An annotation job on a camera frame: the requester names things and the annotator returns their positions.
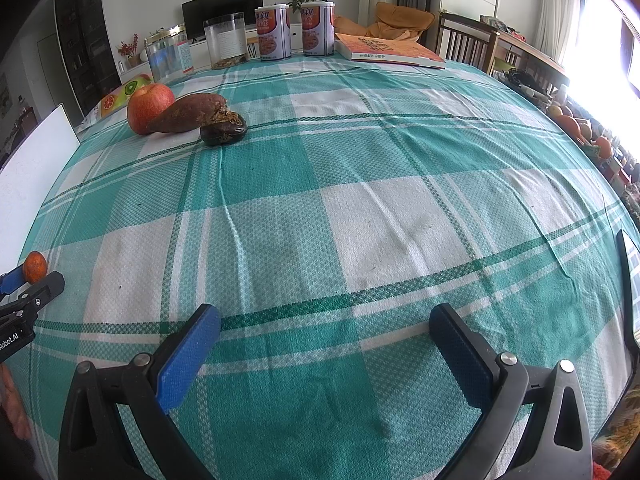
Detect brown sweet potato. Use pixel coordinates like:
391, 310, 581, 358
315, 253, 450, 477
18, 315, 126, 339
147, 93, 230, 134

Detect orange book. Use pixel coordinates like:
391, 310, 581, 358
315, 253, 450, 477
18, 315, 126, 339
333, 32, 447, 70

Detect white cardboard box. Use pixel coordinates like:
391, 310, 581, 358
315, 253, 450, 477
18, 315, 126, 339
0, 103, 81, 281

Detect smartphone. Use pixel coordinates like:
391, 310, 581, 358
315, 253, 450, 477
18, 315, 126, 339
616, 229, 640, 352

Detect basket of oranges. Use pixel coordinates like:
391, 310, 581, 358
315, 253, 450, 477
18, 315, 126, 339
544, 102, 617, 162

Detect red apple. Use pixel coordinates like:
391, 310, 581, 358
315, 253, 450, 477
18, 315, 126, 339
127, 83, 176, 136

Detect small orange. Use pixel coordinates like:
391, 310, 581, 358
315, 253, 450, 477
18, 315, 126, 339
22, 251, 48, 285

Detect row of small bottles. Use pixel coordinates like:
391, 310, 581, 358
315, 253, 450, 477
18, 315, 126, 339
602, 135, 640, 198

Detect wooden desk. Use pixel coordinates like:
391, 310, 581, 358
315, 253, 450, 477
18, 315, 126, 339
492, 29, 571, 88

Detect pink labelled can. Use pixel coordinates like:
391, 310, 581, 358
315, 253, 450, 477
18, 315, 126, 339
300, 1, 336, 58
254, 4, 292, 63

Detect glass jar with gold lid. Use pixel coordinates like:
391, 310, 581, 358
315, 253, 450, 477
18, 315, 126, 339
144, 29, 195, 83

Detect green checked tablecloth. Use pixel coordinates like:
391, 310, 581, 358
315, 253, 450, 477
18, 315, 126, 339
0, 54, 640, 480

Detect black television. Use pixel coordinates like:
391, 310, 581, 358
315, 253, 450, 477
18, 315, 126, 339
181, 0, 264, 41

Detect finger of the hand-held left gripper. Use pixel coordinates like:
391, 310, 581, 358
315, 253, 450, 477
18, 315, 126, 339
0, 269, 27, 297
0, 270, 66, 322

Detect dark fruit with dried stem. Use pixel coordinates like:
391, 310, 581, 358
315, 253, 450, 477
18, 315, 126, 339
199, 102, 248, 147

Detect person's left hand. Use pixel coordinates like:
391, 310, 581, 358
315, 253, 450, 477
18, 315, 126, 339
0, 363, 32, 443

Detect wooden chair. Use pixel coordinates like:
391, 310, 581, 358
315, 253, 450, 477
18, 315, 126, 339
435, 10, 501, 74

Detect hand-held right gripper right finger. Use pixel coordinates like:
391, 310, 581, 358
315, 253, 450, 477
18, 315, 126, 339
429, 303, 594, 480

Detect clear jar with black lid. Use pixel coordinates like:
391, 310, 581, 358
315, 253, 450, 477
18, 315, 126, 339
203, 12, 249, 70

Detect orange lounge chair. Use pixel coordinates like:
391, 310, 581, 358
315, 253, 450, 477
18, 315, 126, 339
333, 2, 436, 47

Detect fruit printed packet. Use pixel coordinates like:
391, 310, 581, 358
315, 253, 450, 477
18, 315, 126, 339
82, 73, 154, 126

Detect black display cabinet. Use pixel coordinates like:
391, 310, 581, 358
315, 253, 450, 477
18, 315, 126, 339
53, 0, 121, 117

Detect red flowers in vase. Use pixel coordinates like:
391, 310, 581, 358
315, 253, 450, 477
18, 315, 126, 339
117, 33, 141, 68

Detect white curtain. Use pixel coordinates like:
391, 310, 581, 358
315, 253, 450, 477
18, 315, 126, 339
534, 0, 584, 63

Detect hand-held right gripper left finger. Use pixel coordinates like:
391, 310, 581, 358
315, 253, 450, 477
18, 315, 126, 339
59, 303, 222, 480

